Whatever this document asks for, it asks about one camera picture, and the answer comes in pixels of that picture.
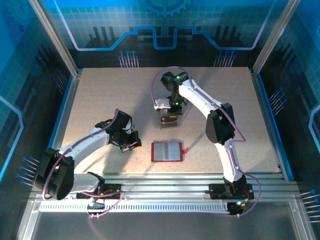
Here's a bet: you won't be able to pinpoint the red leather card holder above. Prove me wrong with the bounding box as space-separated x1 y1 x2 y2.
150 140 189 163

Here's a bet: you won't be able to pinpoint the aluminium cross rails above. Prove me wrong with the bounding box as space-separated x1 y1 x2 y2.
28 172 301 201

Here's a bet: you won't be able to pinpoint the blue edge strip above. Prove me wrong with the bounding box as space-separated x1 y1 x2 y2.
36 67 77 182
256 72 295 182

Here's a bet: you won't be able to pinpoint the grey metal shelf plate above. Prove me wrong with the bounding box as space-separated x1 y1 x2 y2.
17 194 316 240

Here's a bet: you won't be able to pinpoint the black controller board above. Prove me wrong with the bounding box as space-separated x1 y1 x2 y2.
227 198 251 216

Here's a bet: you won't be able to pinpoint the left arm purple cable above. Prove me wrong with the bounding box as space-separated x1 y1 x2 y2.
41 107 127 220

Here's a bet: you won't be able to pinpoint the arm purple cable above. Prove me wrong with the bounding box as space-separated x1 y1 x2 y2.
41 107 127 220
151 65 263 219

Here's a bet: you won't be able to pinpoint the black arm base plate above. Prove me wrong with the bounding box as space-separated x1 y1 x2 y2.
208 183 255 200
75 183 123 200

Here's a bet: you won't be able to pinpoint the aluminium side rail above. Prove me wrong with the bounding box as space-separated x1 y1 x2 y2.
249 67 288 182
41 69 83 181

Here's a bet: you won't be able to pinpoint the white slotted cable duct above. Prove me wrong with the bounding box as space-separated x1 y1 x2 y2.
38 201 231 214

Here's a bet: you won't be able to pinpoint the black white cable connector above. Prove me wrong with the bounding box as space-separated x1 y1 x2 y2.
86 199 106 211

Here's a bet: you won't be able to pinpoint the aluminium frame post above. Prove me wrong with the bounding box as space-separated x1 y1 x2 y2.
250 0 302 76
27 0 80 76

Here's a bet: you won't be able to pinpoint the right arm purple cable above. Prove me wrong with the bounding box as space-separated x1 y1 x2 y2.
151 65 263 219

